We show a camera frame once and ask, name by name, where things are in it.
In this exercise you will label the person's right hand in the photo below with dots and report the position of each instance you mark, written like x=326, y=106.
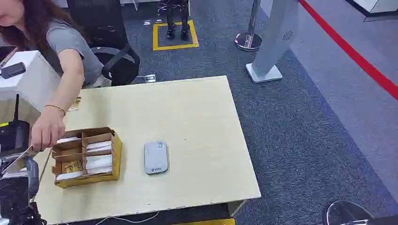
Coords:
x=46, y=130

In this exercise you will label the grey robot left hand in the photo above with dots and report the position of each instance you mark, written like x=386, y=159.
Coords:
x=31, y=177

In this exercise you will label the white card stack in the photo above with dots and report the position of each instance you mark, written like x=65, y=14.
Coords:
x=67, y=140
x=99, y=164
x=99, y=146
x=69, y=175

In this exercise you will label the black router with antenna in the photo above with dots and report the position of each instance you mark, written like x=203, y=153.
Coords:
x=14, y=135

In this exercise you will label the gold sticker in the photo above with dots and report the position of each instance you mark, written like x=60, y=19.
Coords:
x=74, y=104

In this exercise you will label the gold printed card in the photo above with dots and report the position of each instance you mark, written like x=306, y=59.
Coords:
x=72, y=166

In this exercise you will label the white side table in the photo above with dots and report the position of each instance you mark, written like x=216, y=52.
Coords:
x=32, y=79

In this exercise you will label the black handheld device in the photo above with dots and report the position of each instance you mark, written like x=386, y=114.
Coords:
x=12, y=70

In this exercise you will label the wooden card box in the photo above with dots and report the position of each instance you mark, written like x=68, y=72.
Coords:
x=115, y=158

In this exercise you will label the dark tablet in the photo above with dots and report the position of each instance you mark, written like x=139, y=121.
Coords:
x=5, y=53

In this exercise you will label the person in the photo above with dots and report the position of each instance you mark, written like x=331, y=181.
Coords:
x=67, y=40

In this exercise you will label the black office chair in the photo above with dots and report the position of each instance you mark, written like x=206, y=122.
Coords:
x=116, y=60

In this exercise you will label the grey card reader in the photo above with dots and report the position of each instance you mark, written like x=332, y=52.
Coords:
x=156, y=157

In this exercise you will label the silver floor socket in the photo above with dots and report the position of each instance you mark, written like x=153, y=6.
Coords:
x=150, y=78

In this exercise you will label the black robot legs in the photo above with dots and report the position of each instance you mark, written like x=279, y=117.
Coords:
x=177, y=18

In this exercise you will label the yellow floor tape strip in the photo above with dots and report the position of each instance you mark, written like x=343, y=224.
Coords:
x=208, y=222

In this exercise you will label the grey kiosk stand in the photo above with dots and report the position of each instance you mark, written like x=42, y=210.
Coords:
x=273, y=37

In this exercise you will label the white cabinet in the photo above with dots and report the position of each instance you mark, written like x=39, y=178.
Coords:
x=374, y=6

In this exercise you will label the chrome stanchion post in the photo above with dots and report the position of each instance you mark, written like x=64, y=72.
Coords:
x=249, y=38

